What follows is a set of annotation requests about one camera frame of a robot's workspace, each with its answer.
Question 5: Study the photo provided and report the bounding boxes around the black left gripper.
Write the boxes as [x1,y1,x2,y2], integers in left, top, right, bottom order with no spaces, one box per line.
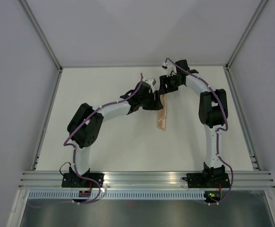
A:
[140,91,163,111]

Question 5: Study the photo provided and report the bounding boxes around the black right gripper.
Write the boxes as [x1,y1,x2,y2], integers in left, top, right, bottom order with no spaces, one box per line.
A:
[159,73,183,95]

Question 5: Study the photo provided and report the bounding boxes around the peach cloth napkin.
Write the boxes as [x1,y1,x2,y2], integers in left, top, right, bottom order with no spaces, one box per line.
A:
[157,95,167,131]

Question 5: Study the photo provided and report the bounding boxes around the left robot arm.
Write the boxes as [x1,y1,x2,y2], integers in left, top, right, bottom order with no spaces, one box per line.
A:
[63,79,166,187]

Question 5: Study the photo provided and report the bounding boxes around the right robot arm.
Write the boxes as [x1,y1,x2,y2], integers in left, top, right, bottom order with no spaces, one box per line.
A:
[159,59,231,189]

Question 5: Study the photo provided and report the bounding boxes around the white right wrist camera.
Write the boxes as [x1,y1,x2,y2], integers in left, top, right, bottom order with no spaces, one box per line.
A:
[162,62,177,77]

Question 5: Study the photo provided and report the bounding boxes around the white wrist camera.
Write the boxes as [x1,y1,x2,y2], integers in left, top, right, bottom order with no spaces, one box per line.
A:
[162,62,177,77]
[144,79,156,93]

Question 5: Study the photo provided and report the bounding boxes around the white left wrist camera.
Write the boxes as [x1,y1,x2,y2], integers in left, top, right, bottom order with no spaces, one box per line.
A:
[144,79,156,93]

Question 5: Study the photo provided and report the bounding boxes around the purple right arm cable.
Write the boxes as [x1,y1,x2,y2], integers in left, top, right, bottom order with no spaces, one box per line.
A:
[166,57,234,206]

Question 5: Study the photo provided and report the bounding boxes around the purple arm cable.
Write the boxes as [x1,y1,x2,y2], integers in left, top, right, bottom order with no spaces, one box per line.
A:
[166,57,234,206]
[28,72,145,209]

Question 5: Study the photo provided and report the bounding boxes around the back aluminium frame rail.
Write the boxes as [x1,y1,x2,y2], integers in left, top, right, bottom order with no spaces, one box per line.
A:
[61,63,227,69]

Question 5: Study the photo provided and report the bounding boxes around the aluminium frame rail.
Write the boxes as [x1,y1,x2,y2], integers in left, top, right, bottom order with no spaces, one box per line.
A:
[61,63,227,69]
[18,171,275,191]

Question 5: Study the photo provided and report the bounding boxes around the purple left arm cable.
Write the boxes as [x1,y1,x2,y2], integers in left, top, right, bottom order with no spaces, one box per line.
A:
[28,72,145,209]

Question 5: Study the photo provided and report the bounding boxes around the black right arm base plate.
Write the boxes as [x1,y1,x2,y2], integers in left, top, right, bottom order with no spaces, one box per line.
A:
[182,173,231,189]

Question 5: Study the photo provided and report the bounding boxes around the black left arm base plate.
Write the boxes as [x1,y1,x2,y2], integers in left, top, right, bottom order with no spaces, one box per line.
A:
[62,172,104,188]

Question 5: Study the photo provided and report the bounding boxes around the aluminium front frame rail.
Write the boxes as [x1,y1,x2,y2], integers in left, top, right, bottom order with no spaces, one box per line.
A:
[18,171,275,191]

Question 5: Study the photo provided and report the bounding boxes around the white slotted cable duct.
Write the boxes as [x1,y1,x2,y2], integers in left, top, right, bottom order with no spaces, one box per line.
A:
[28,190,205,200]

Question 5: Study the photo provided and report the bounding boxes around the left aluminium corner post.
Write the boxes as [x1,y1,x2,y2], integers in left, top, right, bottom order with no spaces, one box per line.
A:
[18,0,62,72]

